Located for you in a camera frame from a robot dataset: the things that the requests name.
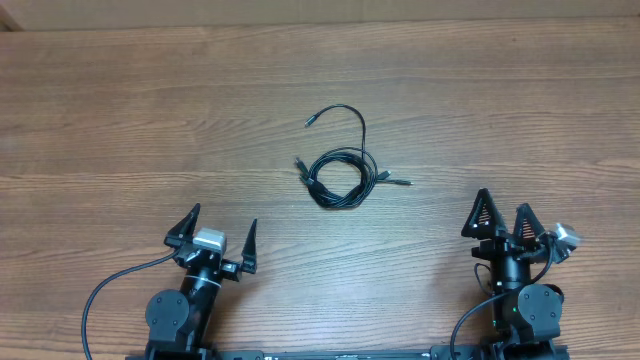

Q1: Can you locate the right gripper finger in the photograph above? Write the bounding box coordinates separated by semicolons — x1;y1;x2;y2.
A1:
513;203;545;245
461;188;507;238

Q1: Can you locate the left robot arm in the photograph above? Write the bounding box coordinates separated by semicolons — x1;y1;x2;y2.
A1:
144;205;257;359

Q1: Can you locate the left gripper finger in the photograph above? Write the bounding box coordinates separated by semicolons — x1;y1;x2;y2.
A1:
241;219;258;274
164;203;201;245

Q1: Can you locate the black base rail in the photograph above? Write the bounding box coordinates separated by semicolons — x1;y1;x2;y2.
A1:
125;345;571;360

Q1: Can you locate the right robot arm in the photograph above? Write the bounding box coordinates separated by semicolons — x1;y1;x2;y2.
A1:
449;188;568;359

